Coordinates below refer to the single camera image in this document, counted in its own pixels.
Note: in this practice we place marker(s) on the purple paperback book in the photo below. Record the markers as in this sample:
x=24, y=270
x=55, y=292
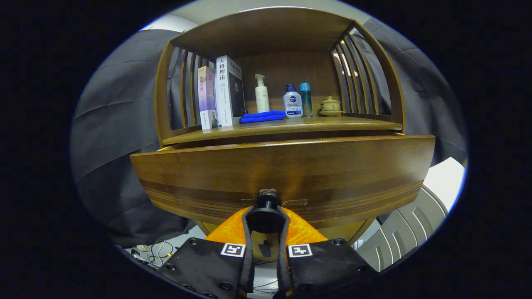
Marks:
x=206, y=99

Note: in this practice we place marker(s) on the black backdrop cloth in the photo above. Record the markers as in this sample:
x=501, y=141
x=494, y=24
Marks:
x=108, y=124

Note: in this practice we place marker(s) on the white pump bottle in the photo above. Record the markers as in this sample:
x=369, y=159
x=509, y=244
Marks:
x=262, y=99

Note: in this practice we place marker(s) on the beige saucer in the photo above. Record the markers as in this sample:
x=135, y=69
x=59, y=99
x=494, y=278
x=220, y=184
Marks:
x=330, y=113

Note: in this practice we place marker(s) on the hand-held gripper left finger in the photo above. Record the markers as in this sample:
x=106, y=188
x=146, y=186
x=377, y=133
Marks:
x=249, y=257

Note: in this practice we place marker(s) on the white flat panel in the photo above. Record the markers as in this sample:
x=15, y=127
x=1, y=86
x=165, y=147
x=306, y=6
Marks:
x=444, y=178

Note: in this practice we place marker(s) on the beige lidded teacup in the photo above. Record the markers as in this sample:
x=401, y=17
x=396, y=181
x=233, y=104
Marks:
x=330, y=104

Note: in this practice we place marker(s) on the brown wooden cabinet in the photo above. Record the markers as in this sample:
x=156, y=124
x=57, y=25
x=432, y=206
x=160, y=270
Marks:
x=266, y=29

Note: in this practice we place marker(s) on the blue folded cloth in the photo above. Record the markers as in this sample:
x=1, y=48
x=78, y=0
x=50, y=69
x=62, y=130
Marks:
x=262, y=117

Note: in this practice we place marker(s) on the teal slim bottle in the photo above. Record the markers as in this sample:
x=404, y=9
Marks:
x=306, y=99

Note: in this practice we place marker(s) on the wooden drawer with black knob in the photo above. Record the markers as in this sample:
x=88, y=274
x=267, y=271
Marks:
x=291, y=166

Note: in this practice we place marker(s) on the wooden countertop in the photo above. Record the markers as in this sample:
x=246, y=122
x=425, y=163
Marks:
x=316, y=123

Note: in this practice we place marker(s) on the grey slatted chair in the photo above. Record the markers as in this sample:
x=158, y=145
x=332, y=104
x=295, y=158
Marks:
x=399, y=236

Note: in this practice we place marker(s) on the white bottle with blue cap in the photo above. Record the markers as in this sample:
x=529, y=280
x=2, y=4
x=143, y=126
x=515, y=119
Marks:
x=292, y=104

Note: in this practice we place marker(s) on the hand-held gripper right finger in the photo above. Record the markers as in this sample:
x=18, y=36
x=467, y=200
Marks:
x=283, y=261

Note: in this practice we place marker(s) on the white and black book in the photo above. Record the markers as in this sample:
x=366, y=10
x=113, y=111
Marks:
x=224, y=95

